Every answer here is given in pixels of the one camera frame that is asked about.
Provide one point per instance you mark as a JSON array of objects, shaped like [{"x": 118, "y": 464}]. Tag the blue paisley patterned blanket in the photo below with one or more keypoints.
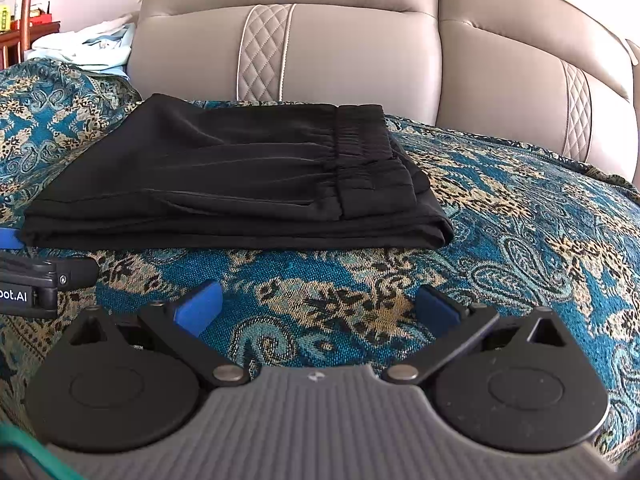
[{"x": 500, "y": 240}]

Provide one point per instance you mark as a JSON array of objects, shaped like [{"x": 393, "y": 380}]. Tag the light blue crumpled cloth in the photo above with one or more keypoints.
[{"x": 85, "y": 45}]

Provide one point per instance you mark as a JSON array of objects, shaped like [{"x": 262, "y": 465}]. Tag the black pants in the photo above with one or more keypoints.
[{"x": 225, "y": 185}]

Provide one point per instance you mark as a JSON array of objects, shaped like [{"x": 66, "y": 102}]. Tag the dark red box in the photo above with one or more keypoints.
[{"x": 35, "y": 25}]

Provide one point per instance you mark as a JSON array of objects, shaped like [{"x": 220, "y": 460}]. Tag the red-brown wooden cabinet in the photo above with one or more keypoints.
[{"x": 20, "y": 40}]

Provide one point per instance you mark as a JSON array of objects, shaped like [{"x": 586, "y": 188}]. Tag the yellow box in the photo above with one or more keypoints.
[{"x": 5, "y": 19}]

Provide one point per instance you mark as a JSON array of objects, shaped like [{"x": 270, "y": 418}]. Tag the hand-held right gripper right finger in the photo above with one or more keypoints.
[{"x": 442, "y": 306}]

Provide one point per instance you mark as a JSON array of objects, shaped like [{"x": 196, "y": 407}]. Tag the beige leather headboard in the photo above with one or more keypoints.
[{"x": 350, "y": 55}]

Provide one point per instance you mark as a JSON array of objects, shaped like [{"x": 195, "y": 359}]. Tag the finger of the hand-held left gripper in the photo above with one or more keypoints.
[
  {"x": 75, "y": 271},
  {"x": 9, "y": 239}
]

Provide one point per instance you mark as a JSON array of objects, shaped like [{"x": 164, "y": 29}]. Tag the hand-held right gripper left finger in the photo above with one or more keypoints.
[{"x": 199, "y": 310}]

